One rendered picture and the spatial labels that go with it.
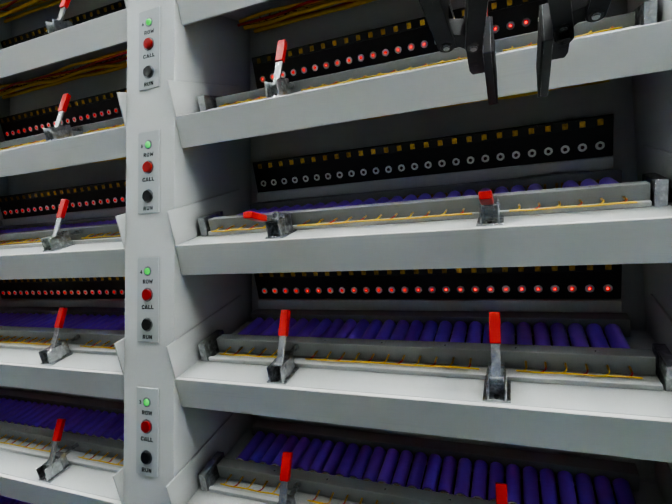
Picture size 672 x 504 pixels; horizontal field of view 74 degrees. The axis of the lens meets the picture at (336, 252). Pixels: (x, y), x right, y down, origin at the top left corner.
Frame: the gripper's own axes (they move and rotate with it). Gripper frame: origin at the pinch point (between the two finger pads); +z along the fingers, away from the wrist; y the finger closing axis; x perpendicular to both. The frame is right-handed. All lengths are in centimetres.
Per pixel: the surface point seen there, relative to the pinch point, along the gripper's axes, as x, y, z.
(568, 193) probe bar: -4.0, 5.0, 19.4
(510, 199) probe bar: -4.1, -1.0, 19.5
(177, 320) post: -19, -46, 18
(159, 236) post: -7, -48, 15
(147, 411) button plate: -32, -50, 20
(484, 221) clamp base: -7.3, -3.7, 17.2
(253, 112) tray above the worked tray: 8.6, -32.7, 12.7
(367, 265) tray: -11.9, -17.3, 17.5
